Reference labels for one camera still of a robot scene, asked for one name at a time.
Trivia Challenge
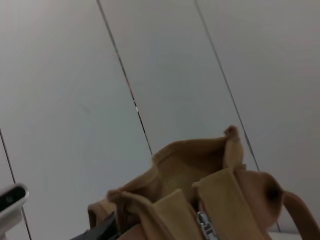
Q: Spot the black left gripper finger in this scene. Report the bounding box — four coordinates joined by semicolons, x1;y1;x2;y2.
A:
72;211;121;240

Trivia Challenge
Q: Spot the khaki canvas food bag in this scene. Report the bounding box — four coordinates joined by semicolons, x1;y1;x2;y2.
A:
87;124;320;240

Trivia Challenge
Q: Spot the silver zipper pull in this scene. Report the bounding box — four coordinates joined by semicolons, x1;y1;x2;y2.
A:
196;211;220;240

